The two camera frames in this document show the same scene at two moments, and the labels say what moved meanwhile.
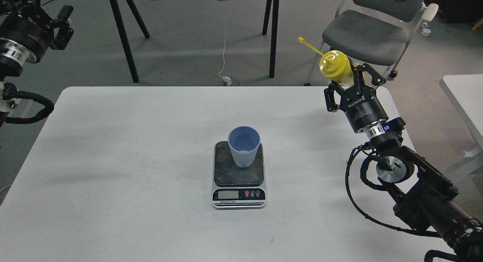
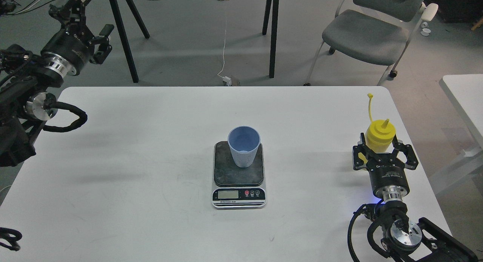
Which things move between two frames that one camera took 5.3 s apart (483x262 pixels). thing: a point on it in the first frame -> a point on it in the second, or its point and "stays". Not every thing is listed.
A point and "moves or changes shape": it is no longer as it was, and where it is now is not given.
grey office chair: x=377 y=27 stays
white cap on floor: x=425 y=32 stays
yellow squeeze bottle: x=335 y=64 moves or changes shape
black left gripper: x=34 y=29 -> x=68 y=50
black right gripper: x=362 y=106 -> x=388 y=174
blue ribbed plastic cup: x=244 y=141 stays
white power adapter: x=228 y=80 stays
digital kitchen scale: x=236 y=188 stays
